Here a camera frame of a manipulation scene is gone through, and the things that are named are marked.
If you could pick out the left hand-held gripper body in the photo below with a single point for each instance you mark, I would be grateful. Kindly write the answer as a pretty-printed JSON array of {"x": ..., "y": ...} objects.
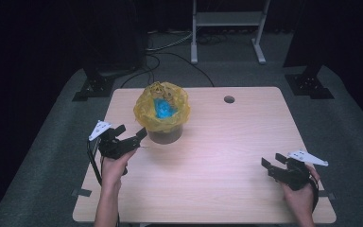
[{"x": 115, "y": 148}]

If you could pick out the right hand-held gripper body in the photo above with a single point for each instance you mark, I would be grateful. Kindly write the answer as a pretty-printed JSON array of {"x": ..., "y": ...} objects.
[{"x": 293, "y": 175}]

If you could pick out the yellow plastic trash bag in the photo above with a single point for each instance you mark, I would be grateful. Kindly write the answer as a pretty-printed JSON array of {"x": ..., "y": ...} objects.
[{"x": 145, "y": 110}]

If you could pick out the dark round trash bin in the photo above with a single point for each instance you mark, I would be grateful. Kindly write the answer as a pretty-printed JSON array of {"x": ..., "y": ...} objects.
[{"x": 165, "y": 137}]

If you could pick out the person's left hand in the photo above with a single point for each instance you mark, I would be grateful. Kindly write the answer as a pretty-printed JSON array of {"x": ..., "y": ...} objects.
[{"x": 112, "y": 171}]

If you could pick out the person's right hand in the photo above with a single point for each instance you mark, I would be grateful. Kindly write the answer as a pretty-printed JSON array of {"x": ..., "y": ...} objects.
[{"x": 301, "y": 200}]

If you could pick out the crumpled blue wrapper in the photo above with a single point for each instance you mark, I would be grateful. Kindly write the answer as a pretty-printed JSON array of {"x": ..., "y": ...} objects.
[{"x": 164, "y": 108}]

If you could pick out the black table edge clip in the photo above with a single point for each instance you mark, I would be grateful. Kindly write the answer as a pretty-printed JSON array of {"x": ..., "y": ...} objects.
[
  {"x": 327, "y": 195},
  {"x": 81, "y": 192}
]

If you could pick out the black stand base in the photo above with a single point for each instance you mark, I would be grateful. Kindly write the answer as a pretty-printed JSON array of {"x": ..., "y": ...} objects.
[
  {"x": 308, "y": 84},
  {"x": 94, "y": 86}
]

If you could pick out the white metal stand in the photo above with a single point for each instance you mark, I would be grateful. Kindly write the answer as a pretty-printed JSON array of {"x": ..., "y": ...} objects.
[{"x": 230, "y": 18}]

